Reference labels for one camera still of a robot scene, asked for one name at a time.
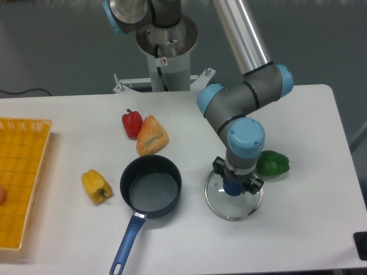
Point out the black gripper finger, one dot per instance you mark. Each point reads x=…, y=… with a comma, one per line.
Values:
x=253, y=185
x=219, y=167

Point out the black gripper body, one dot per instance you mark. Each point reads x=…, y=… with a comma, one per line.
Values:
x=237, y=176

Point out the glass lid blue knob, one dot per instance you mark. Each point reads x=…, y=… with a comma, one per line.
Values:
x=230, y=208

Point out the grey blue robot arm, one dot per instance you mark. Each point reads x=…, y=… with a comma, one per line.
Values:
x=226, y=110

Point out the green bell pepper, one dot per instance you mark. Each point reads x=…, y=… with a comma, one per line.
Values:
x=272, y=163

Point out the orange bread pastry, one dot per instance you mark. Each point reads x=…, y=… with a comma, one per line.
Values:
x=152, y=137

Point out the red bell pepper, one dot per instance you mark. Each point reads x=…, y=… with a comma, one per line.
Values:
x=132, y=122

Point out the black table corner device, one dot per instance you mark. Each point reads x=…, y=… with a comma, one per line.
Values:
x=360, y=239

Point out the yellow bell pepper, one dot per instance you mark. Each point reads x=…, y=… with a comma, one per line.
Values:
x=97, y=188

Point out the yellow woven basket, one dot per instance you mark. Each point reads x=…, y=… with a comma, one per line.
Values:
x=23, y=145

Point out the black saucepan blue handle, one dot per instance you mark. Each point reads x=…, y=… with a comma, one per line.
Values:
x=151, y=186

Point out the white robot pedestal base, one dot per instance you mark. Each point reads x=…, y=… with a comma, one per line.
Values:
x=168, y=53

